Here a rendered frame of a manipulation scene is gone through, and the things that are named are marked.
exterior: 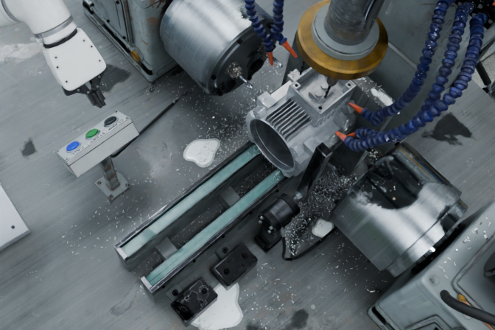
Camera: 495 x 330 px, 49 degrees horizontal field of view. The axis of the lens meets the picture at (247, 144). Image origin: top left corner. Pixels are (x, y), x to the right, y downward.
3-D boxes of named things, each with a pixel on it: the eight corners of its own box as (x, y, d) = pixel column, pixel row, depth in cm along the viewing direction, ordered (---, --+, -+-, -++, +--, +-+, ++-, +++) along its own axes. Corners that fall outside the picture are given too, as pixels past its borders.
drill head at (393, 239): (360, 146, 144) (391, 97, 122) (482, 262, 133) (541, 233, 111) (293, 204, 135) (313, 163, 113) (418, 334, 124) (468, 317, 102)
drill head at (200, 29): (198, -10, 162) (199, -77, 140) (283, 71, 152) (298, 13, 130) (130, 33, 153) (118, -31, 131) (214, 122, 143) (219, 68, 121)
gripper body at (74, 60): (40, 48, 107) (70, 95, 113) (85, 22, 110) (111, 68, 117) (30, 43, 113) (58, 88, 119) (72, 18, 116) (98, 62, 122)
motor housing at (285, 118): (295, 93, 149) (309, 53, 132) (345, 142, 144) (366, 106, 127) (241, 135, 142) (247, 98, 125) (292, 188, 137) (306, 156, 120)
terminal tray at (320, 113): (318, 73, 134) (324, 56, 128) (349, 102, 131) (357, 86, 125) (283, 99, 130) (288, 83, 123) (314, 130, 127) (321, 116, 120)
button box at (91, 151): (127, 126, 131) (117, 108, 128) (140, 134, 125) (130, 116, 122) (66, 169, 125) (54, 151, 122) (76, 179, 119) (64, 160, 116)
